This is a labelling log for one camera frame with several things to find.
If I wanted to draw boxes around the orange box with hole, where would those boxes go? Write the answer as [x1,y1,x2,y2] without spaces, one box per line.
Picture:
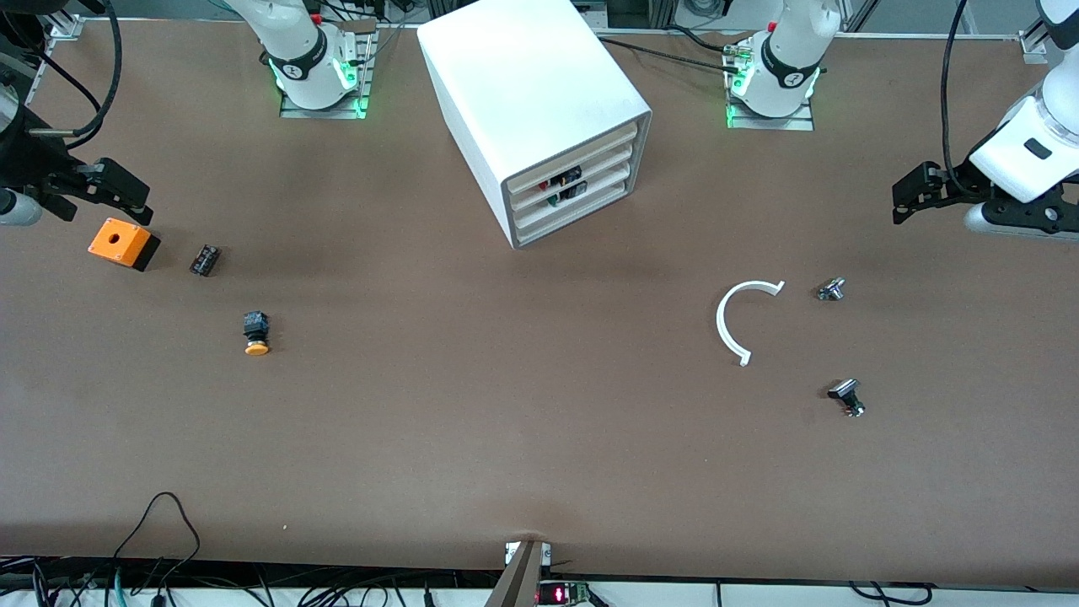
[88,218,161,272]

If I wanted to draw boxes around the black looped cable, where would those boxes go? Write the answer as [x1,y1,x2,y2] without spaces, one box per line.
[114,492,201,583]

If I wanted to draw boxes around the black square push switch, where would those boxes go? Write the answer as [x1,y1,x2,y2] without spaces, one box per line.
[827,379,867,418]

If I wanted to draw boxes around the white plastic drawer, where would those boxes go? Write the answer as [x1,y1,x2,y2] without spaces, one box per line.
[513,162,639,230]
[514,180,637,247]
[508,122,639,195]
[511,142,640,212]

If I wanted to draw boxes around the tangled black floor cables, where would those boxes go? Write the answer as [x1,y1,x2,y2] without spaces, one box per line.
[0,555,473,607]

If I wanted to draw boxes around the white drawer cabinet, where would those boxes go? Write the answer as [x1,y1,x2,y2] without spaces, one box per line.
[417,0,655,250]

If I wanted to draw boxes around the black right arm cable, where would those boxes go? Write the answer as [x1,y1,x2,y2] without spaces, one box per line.
[0,0,123,140]

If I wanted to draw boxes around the white semicircular clamp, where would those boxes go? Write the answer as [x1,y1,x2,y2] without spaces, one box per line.
[716,280,786,368]

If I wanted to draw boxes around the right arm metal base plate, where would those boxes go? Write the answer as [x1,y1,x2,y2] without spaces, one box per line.
[278,21,378,120]

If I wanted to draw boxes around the brown post with white brackets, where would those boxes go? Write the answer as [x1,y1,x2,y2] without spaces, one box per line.
[485,540,554,607]

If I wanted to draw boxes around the black table cable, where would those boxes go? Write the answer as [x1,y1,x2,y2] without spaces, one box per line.
[594,25,743,73]

